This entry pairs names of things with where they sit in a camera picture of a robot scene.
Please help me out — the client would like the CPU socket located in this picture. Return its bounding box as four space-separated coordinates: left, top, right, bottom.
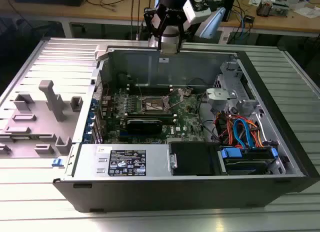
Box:
141 95 168 113

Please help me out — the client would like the green motherboard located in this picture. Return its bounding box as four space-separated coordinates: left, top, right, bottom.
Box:
99 85 208 145

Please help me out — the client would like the pale blue teach pendant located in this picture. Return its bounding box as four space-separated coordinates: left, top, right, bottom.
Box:
199 6 225 40

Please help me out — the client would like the orange power wire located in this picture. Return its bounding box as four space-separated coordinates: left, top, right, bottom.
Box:
216 113 265 148

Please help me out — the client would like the black graphics card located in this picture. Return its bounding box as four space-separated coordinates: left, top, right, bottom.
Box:
124 118 163 136

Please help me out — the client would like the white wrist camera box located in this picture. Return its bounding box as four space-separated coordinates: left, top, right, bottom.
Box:
182 0 212 25

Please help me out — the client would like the black RAM slot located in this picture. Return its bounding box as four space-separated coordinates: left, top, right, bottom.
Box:
126 110 175 115
128 90 174 94
127 83 174 87
127 87 174 92
127 85 174 90

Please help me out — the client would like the silver metal drive cage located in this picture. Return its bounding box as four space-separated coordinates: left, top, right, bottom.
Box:
212 60 261 118

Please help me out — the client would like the metal socket cover frame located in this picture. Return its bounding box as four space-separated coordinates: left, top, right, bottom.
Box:
163 87 188 107

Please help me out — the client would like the heat sink with fan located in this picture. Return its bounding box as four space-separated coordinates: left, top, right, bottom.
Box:
256 0 274 17

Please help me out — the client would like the silver power supply unit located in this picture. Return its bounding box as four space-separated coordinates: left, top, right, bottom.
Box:
64 143 174 178

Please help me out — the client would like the black cable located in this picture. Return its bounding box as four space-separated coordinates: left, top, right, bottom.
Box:
197 93 222 144

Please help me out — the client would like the loose green circuit board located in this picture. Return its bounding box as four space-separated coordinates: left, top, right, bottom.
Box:
271 0 294 17

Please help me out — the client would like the blue data wire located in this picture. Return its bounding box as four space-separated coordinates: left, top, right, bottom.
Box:
233 118 256 149

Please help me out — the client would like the grey parts rack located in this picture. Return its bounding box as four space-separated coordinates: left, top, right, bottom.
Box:
0 79 84 160

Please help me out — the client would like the wooden desk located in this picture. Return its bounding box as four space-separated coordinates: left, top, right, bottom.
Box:
219 0 320 38
0 0 161 39

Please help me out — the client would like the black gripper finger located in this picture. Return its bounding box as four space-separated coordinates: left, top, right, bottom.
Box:
174 15 188 53
143 7 167 52

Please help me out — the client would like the metal locking lever wire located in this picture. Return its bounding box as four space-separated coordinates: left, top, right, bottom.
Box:
136 77 144 98
168 96 186 111

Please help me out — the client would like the hard disk in blue carrier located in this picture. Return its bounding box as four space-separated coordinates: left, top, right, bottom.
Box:
219 146 279 176

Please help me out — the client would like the small blue plastic clip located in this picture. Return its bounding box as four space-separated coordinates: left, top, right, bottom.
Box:
50 158 65 168

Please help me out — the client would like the tall black box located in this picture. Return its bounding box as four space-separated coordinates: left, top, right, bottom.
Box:
223 0 236 22

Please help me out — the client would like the black PC case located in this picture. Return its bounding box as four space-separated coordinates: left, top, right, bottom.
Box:
52 43 320 213

